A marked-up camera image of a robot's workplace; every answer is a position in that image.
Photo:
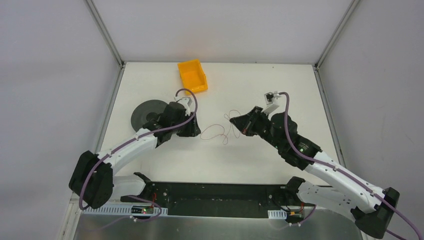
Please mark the yellow plastic bin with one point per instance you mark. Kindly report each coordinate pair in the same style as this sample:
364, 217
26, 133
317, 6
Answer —
193, 76

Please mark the left white cable duct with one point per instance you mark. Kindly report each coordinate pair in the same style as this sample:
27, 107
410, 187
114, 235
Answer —
135, 210

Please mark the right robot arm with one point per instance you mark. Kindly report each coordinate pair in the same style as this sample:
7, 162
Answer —
370, 207

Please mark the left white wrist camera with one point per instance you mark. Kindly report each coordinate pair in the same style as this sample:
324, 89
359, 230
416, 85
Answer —
185, 102

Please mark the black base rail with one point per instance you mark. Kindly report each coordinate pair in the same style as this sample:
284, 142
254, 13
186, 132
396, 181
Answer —
223, 200

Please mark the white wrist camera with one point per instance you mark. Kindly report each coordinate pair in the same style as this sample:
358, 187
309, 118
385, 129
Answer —
271, 100
185, 102

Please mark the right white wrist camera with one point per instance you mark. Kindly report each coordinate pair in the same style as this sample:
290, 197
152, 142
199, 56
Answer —
271, 100

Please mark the black cable spool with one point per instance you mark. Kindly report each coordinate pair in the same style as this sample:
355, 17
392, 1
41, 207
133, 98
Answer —
145, 112

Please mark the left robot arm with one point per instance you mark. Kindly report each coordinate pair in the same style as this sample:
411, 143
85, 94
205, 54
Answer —
95, 178

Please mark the right white cable duct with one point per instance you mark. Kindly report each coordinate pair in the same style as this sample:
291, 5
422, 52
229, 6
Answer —
277, 214

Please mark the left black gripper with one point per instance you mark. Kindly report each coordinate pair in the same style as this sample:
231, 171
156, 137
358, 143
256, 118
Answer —
189, 125

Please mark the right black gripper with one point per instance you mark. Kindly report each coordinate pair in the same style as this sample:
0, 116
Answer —
253, 120

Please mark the white cable duct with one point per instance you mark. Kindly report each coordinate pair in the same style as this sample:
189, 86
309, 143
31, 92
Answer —
277, 214
135, 210

